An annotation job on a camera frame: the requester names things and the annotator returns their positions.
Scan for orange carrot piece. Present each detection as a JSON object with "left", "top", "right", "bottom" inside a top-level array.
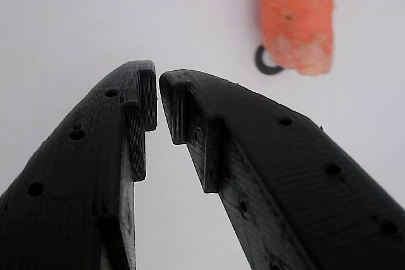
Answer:
[{"left": 254, "top": 0, "right": 336, "bottom": 77}]

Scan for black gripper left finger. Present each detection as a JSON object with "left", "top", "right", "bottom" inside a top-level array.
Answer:
[{"left": 0, "top": 59, "right": 158, "bottom": 270}]

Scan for small black ring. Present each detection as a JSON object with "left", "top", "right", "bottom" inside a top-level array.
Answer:
[{"left": 254, "top": 44, "right": 286, "bottom": 76}]

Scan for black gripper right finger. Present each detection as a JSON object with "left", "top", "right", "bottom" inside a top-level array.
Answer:
[{"left": 159, "top": 68, "right": 405, "bottom": 270}]

